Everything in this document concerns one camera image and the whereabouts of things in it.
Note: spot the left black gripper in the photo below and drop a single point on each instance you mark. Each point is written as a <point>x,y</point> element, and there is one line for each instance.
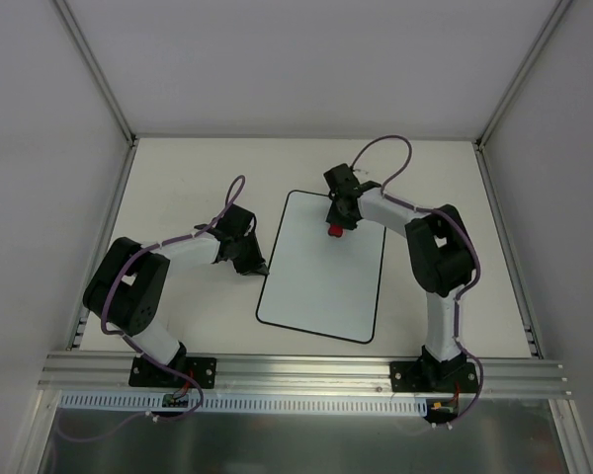
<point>247,254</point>

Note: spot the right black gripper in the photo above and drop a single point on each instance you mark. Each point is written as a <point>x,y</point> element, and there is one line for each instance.
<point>339,212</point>

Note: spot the red whiteboard eraser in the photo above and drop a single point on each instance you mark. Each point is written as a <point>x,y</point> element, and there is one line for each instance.
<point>335,231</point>

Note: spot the white whiteboard black rim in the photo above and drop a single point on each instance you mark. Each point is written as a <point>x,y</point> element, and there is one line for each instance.
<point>321,284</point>

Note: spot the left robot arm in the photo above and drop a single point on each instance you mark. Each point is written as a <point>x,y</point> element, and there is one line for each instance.
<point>126,288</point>

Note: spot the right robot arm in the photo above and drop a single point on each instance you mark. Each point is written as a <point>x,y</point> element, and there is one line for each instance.
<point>442,260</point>

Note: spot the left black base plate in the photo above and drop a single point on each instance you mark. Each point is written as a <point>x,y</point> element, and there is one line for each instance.
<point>145,374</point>

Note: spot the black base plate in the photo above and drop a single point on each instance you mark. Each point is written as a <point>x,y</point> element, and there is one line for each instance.
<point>420,377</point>
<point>145,374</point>

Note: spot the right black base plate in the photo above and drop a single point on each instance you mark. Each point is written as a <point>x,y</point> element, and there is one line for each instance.
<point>420,377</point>

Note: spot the aluminium mounting rail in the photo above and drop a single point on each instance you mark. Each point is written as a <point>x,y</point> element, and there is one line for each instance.
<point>527,378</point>

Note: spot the white slotted cable duct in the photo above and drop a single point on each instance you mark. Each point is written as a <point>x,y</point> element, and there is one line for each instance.
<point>245,403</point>

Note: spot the right aluminium frame post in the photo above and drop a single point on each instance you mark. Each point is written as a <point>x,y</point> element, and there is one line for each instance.
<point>548,29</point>

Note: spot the aluminium frame post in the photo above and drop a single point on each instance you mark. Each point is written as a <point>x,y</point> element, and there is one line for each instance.
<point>548,29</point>
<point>68,19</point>

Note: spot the left aluminium frame post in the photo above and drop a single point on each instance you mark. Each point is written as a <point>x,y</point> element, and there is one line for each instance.
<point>68,19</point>

